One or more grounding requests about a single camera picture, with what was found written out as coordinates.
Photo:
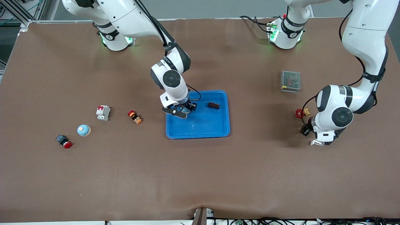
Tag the orange black emergency stop button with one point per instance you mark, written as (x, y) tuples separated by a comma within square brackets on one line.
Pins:
[(134, 117)]

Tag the red pushbutton with blue block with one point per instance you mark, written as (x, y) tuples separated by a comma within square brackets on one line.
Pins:
[(64, 141)]

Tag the perforated metal power supply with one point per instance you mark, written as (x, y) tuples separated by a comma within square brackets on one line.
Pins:
[(290, 79)]

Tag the aluminium frame profile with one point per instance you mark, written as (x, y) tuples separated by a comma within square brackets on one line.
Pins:
[(14, 11)]

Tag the brown table edge bracket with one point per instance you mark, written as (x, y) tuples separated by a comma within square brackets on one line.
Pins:
[(201, 217)]

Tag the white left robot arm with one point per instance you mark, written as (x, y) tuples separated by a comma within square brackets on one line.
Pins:
[(362, 31)]

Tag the blue dome bell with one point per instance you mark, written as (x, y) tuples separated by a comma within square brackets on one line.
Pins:
[(186, 110), (84, 130)]

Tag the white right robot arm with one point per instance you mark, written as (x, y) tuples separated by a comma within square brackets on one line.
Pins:
[(172, 78)]

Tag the white circuit breaker red switches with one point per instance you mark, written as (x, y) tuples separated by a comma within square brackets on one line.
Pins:
[(103, 113)]

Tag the brass valve with red handwheel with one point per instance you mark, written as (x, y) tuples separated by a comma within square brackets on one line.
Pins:
[(299, 113)]

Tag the dark brown long capacitor block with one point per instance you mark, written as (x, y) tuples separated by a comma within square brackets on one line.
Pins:
[(214, 105)]

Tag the blue plastic tray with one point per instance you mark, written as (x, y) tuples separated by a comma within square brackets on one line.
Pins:
[(203, 125)]

